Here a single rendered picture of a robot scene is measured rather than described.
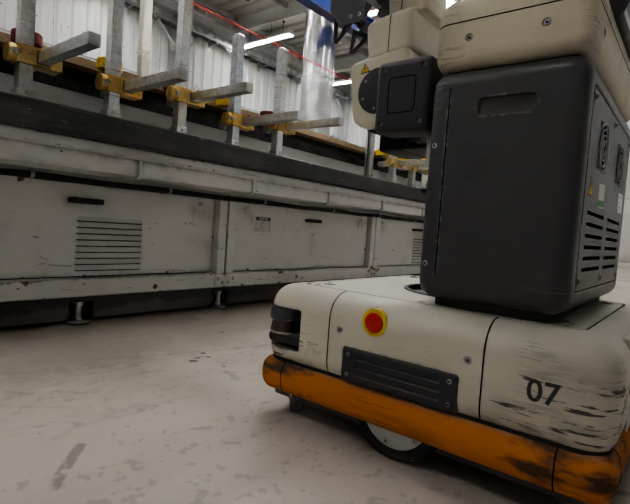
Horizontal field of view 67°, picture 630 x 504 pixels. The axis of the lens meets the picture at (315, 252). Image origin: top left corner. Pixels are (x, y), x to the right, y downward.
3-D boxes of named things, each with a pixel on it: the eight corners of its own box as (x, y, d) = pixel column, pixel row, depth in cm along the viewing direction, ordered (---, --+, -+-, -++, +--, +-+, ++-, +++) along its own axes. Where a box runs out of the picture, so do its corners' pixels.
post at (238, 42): (237, 158, 189) (245, 34, 187) (231, 156, 186) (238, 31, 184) (231, 158, 191) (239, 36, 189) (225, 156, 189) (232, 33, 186)
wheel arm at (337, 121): (343, 128, 192) (344, 117, 192) (338, 126, 190) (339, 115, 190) (266, 135, 220) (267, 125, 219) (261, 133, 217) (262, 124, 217)
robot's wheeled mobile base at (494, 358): (650, 409, 112) (662, 304, 110) (611, 532, 62) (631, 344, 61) (397, 348, 154) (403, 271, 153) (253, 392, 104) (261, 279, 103)
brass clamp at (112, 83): (143, 99, 154) (144, 83, 154) (102, 88, 144) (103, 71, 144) (133, 101, 158) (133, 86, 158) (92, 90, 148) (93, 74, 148)
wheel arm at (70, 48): (101, 51, 115) (102, 33, 114) (87, 46, 112) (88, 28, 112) (29, 76, 142) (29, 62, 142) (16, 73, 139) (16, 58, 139)
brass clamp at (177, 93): (206, 108, 174) (206, 94, 173) (174, 98, 163) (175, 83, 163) (195, 109, 178) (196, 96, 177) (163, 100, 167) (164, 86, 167)
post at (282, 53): (281, 160, 209) (288, 48, 206) (275, 159, 206) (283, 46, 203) (275, 160, 211) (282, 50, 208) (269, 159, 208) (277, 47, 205)
